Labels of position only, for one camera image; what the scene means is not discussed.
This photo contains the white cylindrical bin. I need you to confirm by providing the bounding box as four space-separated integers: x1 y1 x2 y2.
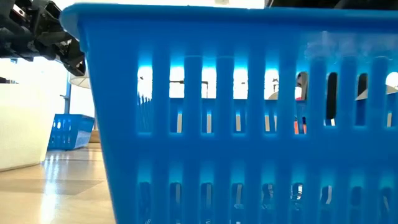
68 72 101 144

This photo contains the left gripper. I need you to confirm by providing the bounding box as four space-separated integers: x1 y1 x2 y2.
0 0 87 77

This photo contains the person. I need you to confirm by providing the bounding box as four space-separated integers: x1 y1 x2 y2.
295 72 310 101

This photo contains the blue plastic slotted basket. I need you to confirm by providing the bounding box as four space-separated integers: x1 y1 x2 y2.
47 113 96 152
59 2 398 224

